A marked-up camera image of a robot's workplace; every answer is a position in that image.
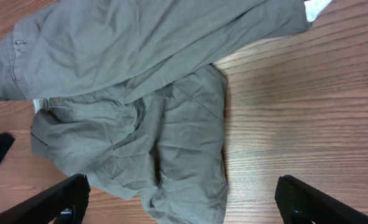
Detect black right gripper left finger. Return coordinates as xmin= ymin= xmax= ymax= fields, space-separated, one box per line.
xmin=0 ymin=174 xmax=90 ymax=224

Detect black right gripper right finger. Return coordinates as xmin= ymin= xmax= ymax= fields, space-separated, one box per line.
xmin=275 ymin=175 xmax=368 ymax=224

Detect grey shorts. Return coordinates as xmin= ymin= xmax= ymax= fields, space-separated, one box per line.
xmin=0 ymin=0 xmax=328 ymax=223

